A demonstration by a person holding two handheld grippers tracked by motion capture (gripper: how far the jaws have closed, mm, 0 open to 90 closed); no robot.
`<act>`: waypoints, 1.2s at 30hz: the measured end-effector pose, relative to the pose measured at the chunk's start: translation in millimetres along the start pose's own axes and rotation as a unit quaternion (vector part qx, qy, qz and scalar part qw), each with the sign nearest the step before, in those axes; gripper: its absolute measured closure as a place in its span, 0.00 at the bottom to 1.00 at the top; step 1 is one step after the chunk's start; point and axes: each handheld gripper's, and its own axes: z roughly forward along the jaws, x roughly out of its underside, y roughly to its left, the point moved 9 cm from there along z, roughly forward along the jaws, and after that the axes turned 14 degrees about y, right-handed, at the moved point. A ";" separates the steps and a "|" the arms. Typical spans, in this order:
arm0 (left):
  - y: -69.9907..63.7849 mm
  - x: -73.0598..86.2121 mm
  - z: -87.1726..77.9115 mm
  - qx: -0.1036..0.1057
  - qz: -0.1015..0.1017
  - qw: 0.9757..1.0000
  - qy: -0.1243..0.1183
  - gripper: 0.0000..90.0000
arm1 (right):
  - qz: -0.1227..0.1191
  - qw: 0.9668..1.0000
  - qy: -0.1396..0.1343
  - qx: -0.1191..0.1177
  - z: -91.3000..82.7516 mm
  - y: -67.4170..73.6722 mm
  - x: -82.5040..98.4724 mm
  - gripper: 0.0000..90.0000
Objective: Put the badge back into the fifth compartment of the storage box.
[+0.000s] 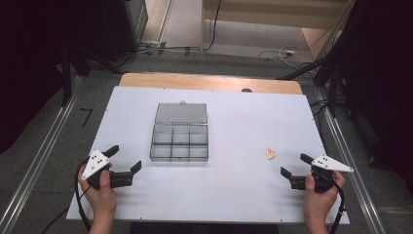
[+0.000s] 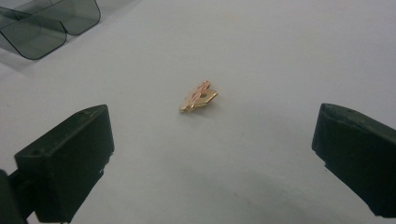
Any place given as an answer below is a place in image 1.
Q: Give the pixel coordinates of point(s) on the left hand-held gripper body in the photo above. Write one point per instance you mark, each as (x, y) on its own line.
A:
(97, 162)

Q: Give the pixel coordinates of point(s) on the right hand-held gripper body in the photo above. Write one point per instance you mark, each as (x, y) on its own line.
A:
(326, 164)

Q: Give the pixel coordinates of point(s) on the person's left hand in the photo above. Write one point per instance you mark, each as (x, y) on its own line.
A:
(104, 201)

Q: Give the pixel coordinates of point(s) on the person's right hand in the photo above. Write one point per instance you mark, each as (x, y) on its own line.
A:
(319, 204)

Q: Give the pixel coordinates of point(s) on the small orange pink piece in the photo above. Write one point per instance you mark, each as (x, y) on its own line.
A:
(270, 153)

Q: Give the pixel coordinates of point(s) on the clear plastic compartment box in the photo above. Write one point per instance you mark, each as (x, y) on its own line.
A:
(180, 143)

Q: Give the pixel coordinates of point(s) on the white table board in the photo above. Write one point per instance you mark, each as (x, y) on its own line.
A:
(243, 130)

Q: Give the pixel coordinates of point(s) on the black metal stand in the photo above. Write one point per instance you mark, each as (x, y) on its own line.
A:
(332, 87)

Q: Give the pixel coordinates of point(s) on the person's dark clothing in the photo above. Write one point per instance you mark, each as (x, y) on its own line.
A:
(201, 229)

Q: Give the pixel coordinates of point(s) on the black curtain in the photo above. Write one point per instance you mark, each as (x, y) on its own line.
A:
(39, 48)
(380, 81)

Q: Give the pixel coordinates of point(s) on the wooden table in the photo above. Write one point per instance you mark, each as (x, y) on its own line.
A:
(207, 83)

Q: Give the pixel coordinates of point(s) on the grey cabinet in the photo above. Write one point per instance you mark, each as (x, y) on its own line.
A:
(136, 19)

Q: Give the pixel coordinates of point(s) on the light wooden shelf unit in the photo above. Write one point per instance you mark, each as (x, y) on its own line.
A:
(276, 14)

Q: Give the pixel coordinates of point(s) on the metal floor rail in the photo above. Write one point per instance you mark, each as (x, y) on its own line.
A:
(354, 169)
(35, 169)

